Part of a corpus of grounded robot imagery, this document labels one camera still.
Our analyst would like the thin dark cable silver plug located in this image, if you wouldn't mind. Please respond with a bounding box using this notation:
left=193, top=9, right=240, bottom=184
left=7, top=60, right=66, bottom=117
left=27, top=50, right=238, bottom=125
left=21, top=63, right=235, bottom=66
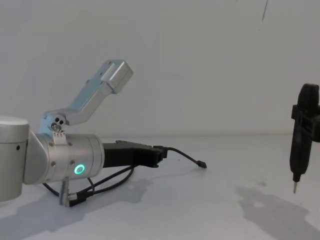
left=41, top=166, right=136, bottom=208

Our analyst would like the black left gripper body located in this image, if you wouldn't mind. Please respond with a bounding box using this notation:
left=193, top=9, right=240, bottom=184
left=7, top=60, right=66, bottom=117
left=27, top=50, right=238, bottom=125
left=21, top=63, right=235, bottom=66
left=101, top=140, right=156, bottom=169

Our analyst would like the thin dark cable brown tip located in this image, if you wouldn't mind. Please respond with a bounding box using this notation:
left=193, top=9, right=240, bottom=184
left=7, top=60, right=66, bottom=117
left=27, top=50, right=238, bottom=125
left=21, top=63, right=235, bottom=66
left=164, top=146, right=208, bottom=169

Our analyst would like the white table cloth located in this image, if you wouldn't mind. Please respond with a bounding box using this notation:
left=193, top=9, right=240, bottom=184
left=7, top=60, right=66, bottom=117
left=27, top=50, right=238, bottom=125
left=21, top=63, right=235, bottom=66
left=0, top=134, right=320, bottom=240

